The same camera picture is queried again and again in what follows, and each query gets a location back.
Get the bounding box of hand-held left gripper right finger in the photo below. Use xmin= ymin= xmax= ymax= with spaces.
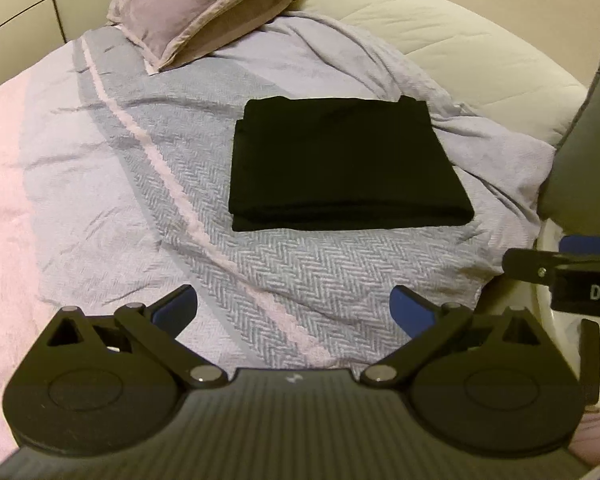
xmin=361 ymin=284 xmax=544 ymax=389

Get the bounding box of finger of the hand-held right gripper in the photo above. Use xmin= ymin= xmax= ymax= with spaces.
xmin=502 ymin=234 xmax=600 ymax=284

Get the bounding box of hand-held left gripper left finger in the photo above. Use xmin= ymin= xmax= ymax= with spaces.
xmin=44 ymin=284 xmax=227 ymax=389

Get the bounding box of black garment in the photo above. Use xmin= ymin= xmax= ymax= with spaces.
xmin=228 ymin=95 xmax=476 ymax=233

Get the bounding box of white rounded object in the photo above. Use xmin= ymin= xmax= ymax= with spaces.
xmin=529 ymin=219 xmax=600 ymax=413

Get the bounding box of grey cushion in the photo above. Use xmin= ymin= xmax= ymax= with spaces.
xmin=536 ymin=25 xmax=600 ymax=239

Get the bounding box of pink and grey blanket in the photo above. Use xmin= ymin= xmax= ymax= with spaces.
xmin=0 ymin=11 xmax=557 ymax=466

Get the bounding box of cream comforter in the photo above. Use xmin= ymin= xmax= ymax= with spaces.
xmin=290 ymin=0 xmax=591 ymax=149

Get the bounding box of tan pillow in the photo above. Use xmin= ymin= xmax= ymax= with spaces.
xmin=167 ymin=0 xmax=319 ymax=69

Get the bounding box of mauve pillow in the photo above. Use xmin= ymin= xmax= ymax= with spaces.
xmin=105 ymin=0 xmax=284 ymax=74

